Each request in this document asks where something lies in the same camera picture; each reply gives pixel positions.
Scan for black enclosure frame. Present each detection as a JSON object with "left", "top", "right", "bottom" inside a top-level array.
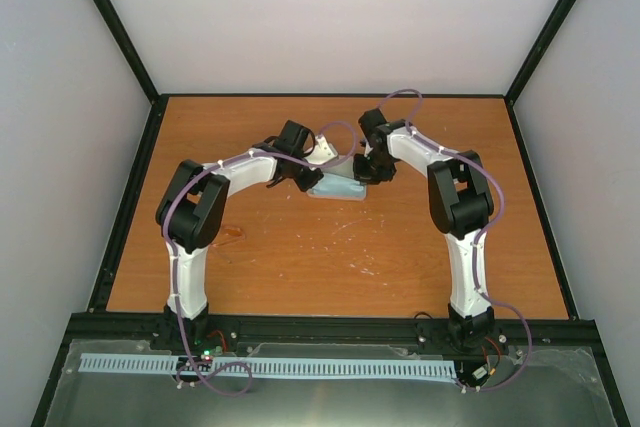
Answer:
[{"left": 29, "top": 0, "right": 632, "bottom": 427}]

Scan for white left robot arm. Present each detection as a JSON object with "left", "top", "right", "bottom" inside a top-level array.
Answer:
[{"left": 156, "top": 120, "right": 323, "bottom": 350}]

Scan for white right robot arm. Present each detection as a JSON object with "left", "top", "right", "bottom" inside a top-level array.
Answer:
[{"left": 353, "top": 108, "right": 495, "bottom": 351}]

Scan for light blue cable duct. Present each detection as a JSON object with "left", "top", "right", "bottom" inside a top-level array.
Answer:
[{"left": 77, "top": 353, "right": 457, "bottom": 383}]

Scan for light blue cleaning cloth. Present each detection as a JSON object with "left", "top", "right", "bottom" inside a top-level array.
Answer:
[{"left": 314, "top": 173, "right": 366, "bottom": 198}]

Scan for orange sunglasses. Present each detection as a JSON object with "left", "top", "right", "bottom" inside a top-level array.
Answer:
[{"left": 211, "top": 224, "right": 246, "bottom": 264}]

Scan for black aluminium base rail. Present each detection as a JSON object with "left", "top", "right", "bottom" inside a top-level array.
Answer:
[{"left": 67, "top": 311, "right": 601, "bottom": 361}]

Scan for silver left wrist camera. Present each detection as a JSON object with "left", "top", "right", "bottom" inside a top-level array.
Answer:
[{"left": 305, "top": 135, "right": 339, "bottom": 166}]

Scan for pink sunglasses case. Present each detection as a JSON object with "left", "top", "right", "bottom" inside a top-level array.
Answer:
[{"left": 307, "top": 159, "right": 367, "bottom": 201}]

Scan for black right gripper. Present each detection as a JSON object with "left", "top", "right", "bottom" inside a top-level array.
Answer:
[{"left": 353, "top": 152, "right": 393, "bottom": 186}]

